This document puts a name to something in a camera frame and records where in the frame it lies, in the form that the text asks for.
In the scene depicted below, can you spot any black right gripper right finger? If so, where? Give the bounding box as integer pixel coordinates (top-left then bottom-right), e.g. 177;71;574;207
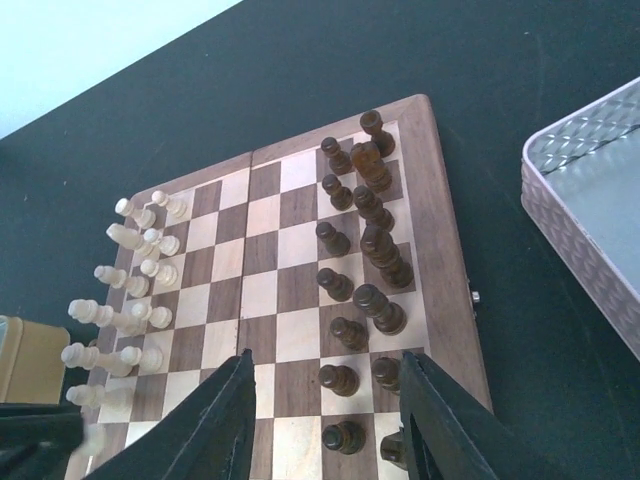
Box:
400;352;555;479

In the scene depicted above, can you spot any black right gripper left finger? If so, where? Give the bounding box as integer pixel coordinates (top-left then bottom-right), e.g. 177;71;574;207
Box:
88;349;256;479

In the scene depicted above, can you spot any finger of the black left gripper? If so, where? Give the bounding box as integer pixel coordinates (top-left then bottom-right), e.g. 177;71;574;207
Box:
1;403;84;479

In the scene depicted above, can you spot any white chess bishop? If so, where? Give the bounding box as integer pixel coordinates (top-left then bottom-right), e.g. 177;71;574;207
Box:
94;265;149;298
65;384;133;412

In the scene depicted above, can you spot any white chess pawn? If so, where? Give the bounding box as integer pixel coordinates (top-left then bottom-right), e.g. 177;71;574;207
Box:
140;259;178;286
120;346;163;373
131;302;173;329
143;228;180;257
151;190;187;218

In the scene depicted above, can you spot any white chess queen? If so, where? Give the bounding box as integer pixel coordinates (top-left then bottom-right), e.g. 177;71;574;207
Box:
60;342;133;377

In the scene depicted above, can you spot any white chess knight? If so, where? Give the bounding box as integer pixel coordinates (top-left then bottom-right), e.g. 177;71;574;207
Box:
106;223;160;260

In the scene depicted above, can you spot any white chess rook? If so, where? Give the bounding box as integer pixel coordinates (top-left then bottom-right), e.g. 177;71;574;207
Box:
114;198;156;229

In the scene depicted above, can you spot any dark chess knight near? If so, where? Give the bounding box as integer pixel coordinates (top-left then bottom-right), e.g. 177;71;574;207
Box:
379;428;408;471

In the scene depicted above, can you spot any dark chess knight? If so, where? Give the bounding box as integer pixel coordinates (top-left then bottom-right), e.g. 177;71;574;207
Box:
350;141;392;193
379;428;408;471

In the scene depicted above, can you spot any dark chess bishop near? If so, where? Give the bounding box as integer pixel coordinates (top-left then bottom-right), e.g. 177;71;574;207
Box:
371;356;400;395

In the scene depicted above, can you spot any dark chess bishop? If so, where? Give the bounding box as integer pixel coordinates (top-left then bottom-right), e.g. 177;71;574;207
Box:
353;185;395;232
371;356;400;395

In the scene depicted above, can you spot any dark chess pawn seven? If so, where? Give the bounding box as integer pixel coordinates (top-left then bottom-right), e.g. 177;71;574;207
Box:
321;421;366;455

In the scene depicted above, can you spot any dark chess pawn six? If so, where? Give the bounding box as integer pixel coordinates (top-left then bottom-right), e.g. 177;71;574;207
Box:
318;364;359;397

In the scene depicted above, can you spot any dark chess king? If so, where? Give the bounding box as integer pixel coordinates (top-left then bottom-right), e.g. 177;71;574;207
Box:
353;284;407;336

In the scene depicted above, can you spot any dark chess pawn five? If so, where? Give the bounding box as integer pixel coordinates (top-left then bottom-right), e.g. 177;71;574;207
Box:
330;317;368;351

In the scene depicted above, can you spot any dark chess pawn four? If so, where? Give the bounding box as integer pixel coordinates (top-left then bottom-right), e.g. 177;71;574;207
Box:
316;267;354;302

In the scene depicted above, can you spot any dark chess queen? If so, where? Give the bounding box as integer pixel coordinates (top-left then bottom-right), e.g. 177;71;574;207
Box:
360;225;414;288

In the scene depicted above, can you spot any wooden chess board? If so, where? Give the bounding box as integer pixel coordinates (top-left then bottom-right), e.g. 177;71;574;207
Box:
66;95;491;479

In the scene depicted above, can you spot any dark chess pawn three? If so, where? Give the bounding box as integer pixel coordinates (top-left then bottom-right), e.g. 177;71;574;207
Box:
315;221;351;257

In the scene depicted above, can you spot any dark chess bishop far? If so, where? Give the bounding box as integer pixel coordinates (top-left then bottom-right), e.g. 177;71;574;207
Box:
353;185;395;232

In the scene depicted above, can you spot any dark chess pawn two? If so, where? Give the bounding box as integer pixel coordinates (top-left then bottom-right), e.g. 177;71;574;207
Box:
321;174;353;211

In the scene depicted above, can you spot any dark chess knight far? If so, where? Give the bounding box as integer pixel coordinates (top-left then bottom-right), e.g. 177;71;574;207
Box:
350;141;392;193

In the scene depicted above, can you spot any dark chess pawn one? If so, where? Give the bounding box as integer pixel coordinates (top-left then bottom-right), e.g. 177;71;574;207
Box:
320;137;353;175

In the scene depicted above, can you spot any dark chess rook far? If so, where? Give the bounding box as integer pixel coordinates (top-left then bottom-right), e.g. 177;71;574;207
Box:
359;109;396;158

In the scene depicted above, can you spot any yellow tin box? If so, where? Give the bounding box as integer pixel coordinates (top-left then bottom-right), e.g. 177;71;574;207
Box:
1;315;70;404

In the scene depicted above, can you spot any clear plastic tray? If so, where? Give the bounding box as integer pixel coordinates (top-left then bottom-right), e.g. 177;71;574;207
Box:
521;80;639;354

